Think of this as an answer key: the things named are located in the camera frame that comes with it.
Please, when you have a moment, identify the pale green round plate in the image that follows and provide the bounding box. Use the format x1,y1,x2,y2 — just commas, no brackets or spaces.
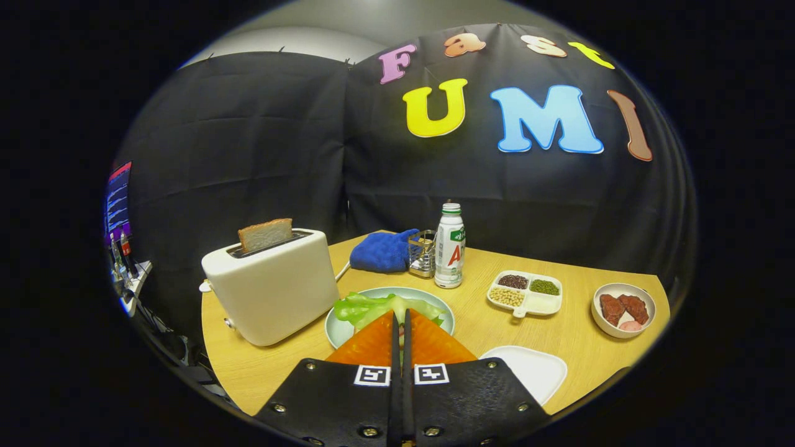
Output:
325,286,455,350

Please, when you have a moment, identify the metal wire utensil holder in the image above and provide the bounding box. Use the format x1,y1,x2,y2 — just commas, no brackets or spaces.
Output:
408,230,437,278

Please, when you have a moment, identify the green lettuce leaf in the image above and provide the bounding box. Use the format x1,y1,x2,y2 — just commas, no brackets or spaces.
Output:
334,292,447,331

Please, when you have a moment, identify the blue cloth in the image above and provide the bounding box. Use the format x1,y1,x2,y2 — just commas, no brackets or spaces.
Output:
350,228,420,274

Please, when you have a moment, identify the white toaster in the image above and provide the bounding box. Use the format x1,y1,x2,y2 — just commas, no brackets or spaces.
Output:
199,228,340,347

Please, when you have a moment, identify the red meat piece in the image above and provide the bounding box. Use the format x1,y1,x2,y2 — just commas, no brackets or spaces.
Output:
600,294,627,327
618,294,650,325

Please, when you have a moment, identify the black backdrop cloth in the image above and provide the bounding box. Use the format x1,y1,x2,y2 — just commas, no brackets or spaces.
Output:
115,24,697,330

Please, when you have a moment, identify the white divided dish with beans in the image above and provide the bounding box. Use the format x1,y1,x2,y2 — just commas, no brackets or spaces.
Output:
486,270,563,318

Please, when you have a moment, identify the toasted bread slice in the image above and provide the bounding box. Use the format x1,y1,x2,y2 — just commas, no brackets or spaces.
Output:
238,218,294,254

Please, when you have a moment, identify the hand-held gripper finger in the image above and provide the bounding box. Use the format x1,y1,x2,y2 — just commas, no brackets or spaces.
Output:
253,309,403,447
402,309,552,447

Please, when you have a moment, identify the computer monitor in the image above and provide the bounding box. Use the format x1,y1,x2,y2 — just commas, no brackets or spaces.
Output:
104,161,133,249

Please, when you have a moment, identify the white square plate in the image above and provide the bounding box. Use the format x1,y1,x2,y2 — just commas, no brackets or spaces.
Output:
479,346,568,405

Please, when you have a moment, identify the white round bowl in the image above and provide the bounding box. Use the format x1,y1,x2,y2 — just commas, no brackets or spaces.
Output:
591,283,656,339

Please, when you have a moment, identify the white drink bottle green cap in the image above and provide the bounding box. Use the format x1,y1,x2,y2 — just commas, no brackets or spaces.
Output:
434,202,465,289

